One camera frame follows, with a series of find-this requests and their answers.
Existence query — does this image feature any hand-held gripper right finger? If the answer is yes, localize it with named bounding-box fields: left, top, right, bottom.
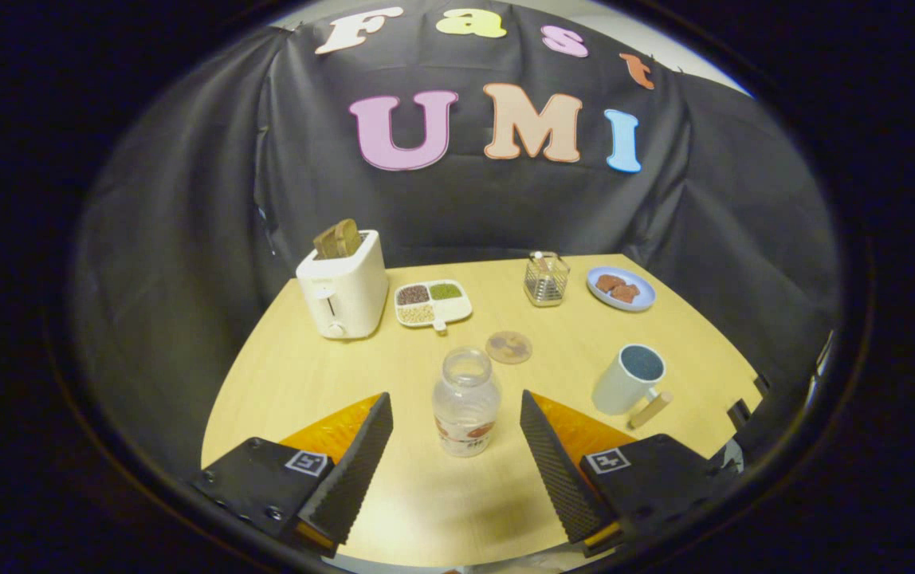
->
left=520, top=390, right=737, bottom=557

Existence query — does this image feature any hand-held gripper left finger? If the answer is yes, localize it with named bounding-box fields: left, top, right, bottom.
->
left=191, top=391, right=395, bottom=558

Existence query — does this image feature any clear plastic juice bottle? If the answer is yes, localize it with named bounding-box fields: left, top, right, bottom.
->
left=433, top=347, right=501, bottom=458

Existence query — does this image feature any white cup with wooden handle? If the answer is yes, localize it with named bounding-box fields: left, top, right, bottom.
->
left=591, top=344, right=674, bottom=431

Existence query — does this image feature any round cork coaster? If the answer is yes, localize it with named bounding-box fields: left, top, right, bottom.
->
left=485, top=331, right=533, bottom=365

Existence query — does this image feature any wooden table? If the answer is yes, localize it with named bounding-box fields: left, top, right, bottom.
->
left=201, top=254, right=763, bottom=568

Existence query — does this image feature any white toaster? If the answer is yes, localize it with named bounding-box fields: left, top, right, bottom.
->
left=296, top=230, right=390, bottom=340

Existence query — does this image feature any white divided dish with grains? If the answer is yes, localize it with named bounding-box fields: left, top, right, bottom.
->
left=394, top=279, right=473, bottom=332

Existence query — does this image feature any metal mesh holder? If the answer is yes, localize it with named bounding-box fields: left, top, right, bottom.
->
left=524, top=251, right=571, bottom=308

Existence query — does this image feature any light blue plate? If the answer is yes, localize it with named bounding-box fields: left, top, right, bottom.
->
left=587, top=266, right=657, bottom=313

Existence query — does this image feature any brown toast slice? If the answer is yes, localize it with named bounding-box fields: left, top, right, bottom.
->
left=313, top=218, right=363, bottom=259

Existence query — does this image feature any black backdrop cloth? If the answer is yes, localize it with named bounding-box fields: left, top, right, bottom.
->
left=67, top=0, right=842, bottom=479

